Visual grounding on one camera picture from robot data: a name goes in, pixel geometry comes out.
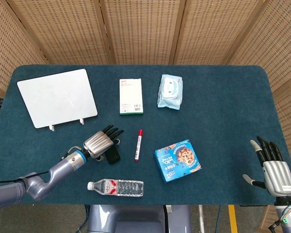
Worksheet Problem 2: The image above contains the blue table cloth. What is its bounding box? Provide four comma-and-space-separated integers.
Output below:
0, 64, 291, 206

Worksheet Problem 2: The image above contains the red white marker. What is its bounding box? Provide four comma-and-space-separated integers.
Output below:
134, 129, 144, 162

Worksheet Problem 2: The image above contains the black eraser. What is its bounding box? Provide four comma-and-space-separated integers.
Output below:
104, 148, 121, 165

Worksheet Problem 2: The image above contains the clear plastic water bottle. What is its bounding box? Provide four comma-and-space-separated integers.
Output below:
87, 179, 145, 198

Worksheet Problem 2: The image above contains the blue cookie box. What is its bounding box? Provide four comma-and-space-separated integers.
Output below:
154, 139, 202, 183

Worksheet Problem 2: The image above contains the woven bamboo folding screen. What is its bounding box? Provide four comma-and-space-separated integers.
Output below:
0, 0, 291, 233

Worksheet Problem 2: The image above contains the white board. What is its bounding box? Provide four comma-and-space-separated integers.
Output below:
16, 68, 98, 129

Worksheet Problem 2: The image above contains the white rectangular carton box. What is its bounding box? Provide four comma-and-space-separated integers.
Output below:
119, 78, 144, 116

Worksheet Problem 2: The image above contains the blue cable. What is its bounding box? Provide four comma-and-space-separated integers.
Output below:
214, 205, 221, 233

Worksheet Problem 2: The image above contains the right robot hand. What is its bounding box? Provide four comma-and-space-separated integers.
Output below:
242, 135, 291, 196

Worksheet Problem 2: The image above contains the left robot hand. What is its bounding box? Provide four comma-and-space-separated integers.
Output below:
83, 124, 125, 162

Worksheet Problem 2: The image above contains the grey robot torso base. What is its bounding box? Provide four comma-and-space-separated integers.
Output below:
87, 204, 193, 233

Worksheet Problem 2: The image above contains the light blue wet wipes pack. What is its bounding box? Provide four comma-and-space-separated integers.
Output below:
157, 74, 184, 111

